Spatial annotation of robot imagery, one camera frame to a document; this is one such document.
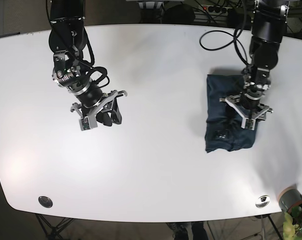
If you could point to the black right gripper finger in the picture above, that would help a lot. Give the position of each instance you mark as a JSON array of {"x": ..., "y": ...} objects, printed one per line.
[
  {"x": 104, "y": 119},
  {"x": 115, "y": 114}
]

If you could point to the green potted plant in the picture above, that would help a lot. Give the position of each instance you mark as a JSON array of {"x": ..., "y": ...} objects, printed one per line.
[{"x": 292, "y": 225}]

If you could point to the silver table grommet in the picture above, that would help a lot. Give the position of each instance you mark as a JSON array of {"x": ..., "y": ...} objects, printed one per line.
[
  {"x": 262, "y": 201},
  {"x": 45, "y": 201}
]

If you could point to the left silver table grommet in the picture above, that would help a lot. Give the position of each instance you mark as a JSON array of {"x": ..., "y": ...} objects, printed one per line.
[{"x": 45, "y": 201}]

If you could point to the black folding table legs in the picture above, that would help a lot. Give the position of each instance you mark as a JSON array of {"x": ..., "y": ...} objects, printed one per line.
[{"x": 53, "y": 232}]

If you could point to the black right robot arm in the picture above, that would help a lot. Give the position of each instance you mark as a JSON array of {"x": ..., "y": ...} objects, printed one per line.
[{"x": 74, "y": 66}]

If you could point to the grey plant pot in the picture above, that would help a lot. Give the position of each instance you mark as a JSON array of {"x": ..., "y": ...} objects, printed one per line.
[{"x": 289, "y": 198}]

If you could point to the right silver table grommet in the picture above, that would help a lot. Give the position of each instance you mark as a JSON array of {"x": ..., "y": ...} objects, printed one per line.
[{"x": 262, "y": 201}]

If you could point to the navy blue T-shirt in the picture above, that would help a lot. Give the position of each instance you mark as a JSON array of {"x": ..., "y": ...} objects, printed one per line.
[{"x": 223, "y": 124}]

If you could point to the left gripper body silver black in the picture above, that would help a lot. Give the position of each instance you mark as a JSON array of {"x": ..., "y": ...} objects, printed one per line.
[{"x": 249, "y": 108}]

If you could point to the right gripper body silver black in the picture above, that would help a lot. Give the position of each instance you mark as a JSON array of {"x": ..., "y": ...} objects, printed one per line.
[{"x": 87, "y": 120}]

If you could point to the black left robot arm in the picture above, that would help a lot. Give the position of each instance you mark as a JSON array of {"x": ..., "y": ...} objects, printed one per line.
[{"x": 268, "y": 28}]

